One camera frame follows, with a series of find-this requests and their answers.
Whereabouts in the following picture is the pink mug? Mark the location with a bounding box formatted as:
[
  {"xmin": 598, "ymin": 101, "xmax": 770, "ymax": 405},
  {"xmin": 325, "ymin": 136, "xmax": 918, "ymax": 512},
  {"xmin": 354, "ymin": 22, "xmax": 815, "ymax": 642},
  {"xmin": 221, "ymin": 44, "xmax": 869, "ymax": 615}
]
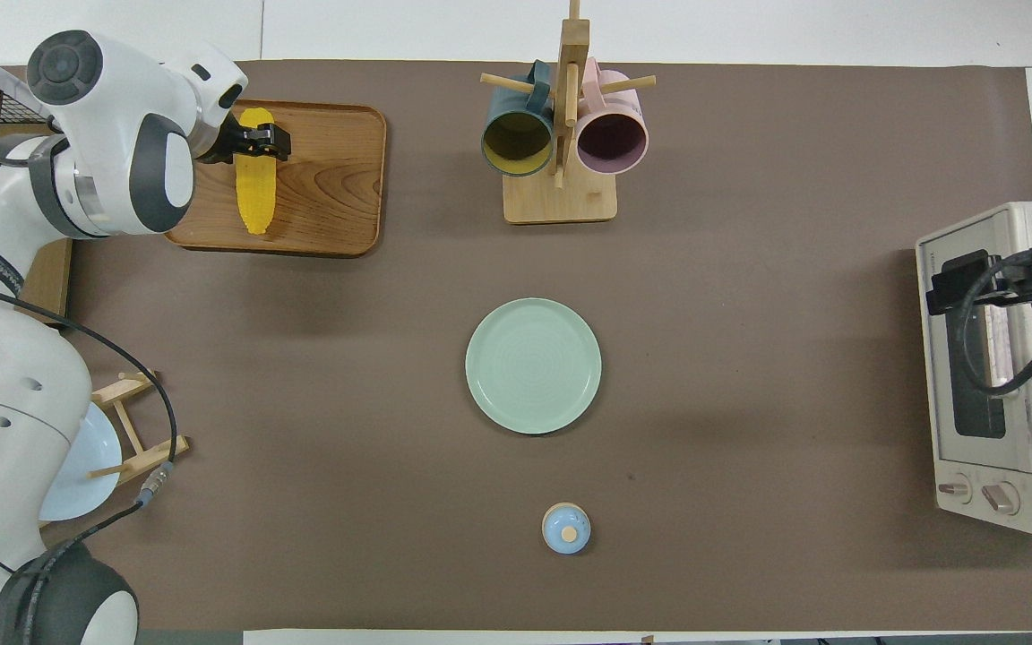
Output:
[{"xmin": 575, "ymin": 58, "xmax": 650, "ymax": 176}]

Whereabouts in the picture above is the wooden mug rack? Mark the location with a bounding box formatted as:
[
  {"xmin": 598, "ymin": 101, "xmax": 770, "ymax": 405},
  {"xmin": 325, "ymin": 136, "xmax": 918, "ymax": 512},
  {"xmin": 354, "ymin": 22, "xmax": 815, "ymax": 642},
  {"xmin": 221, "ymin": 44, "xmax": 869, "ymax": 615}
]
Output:
[{"xmin": 480, "ymin": 0, "xmax": 658, "ymax": 225}]

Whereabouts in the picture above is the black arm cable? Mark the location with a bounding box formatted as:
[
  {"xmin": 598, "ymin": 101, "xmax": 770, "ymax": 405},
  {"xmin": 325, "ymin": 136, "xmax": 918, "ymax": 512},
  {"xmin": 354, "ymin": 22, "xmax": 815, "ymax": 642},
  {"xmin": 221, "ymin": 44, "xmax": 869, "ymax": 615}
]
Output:
[
  {"xmin": 0, "ymin": 148, "xmax": 178, "ymax": 574},
  {"xmin": 959, "ymin": 244, "xmax": 1032, "ymax": 397}
]

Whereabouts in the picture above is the wooden plate rack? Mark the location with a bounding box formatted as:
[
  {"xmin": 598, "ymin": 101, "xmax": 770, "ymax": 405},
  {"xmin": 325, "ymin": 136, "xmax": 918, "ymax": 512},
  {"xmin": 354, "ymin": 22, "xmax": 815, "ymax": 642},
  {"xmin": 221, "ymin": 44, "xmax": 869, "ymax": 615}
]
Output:
[{"xmin": 90, "ymin": 370, "xmax": 192, "ymax": 489}]

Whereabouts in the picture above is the yellow corn cob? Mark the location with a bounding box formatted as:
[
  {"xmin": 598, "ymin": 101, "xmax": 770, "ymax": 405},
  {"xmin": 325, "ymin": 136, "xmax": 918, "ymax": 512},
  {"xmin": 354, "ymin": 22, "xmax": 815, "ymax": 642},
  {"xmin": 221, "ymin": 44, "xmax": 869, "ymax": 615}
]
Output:
[{"xmin": 236, "ymin": 107, "xmax": 277, "ymax": 236}]

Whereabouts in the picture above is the pale green plate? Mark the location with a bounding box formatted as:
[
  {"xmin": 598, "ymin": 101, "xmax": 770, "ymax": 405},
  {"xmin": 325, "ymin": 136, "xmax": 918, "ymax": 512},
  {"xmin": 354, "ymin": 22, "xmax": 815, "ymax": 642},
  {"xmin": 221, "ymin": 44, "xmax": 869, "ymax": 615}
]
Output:
[{"xmin": 465, "ymin": 297, "xmax": 603, "ymax": 436}]

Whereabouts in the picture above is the brown table mat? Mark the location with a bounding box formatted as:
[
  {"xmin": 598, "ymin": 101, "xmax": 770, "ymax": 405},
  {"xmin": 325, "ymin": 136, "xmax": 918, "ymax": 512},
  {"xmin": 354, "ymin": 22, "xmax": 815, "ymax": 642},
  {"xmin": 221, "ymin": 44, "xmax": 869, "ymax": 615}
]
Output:
[{"xmin": 0, "ymin": 60, "xmax": 1032, "ymax": 632}]

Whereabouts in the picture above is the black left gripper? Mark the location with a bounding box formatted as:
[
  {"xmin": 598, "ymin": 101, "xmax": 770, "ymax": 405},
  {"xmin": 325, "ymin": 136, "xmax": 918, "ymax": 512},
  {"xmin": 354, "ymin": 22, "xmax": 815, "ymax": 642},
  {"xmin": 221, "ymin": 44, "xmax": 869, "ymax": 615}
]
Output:
[{"xmin": 196, "ymin": 112, "xmax": 292, "ymax": 167}]

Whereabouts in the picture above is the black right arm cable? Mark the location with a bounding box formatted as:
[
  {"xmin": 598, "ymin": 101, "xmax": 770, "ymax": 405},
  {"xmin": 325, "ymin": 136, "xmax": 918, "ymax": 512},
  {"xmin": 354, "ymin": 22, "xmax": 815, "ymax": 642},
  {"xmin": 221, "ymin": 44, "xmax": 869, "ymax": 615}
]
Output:
[{"xmin": 959, "ymin": 244, "xmax": 1032, "ymax": 397}]

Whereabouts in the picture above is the light blue plate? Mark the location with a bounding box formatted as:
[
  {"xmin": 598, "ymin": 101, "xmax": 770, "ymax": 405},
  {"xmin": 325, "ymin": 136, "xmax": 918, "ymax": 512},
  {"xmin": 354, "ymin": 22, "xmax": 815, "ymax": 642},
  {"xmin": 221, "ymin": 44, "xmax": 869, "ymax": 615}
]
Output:
[{"xmin": 37, "ymin": 403, "xmax": 123, "ymax": 522}]

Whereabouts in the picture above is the dark blue mug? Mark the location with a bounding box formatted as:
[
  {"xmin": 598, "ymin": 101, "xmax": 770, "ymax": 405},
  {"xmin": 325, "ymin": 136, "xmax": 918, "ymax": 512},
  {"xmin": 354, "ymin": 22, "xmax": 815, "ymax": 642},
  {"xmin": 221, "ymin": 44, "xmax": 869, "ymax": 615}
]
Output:
[{"xmin": 481, "ymin": 61, "xmax": 555, "ymax": 177}]

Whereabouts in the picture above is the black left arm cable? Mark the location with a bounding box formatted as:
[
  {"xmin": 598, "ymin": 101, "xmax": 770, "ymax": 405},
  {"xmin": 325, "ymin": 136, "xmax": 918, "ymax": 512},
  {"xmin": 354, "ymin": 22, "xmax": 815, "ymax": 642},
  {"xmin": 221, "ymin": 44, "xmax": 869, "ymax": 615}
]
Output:
[{"xmin": 0, "ymin": 148, "xmax": 178, "ymax": 574}]

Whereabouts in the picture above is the blue bell with wooden knob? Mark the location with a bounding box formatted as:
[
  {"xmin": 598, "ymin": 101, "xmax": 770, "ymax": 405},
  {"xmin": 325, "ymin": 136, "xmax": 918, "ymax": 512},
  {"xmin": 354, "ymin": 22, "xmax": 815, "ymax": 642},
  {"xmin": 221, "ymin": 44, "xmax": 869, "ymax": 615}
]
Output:
[{"xmin": 541, "ymin": 503, "xmax": 592, "ymax": 555}]

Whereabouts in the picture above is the oven door with glass window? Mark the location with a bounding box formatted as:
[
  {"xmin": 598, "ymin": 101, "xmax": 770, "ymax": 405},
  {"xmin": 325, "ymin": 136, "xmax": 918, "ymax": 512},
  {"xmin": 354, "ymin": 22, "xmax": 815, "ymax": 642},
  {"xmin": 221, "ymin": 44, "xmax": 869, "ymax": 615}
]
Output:
[{"xmin": 917, "ymin": 208, "xmax": 1032, "ymax": 476}]

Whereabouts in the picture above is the wooden tray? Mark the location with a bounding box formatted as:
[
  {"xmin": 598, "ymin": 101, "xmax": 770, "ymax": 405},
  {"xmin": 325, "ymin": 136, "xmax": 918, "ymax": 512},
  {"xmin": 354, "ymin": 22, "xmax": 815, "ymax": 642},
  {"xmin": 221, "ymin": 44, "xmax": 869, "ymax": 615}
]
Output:
[{"xmin": 165, "ymin": 99, "xmax": 389, "ymax": 258}]

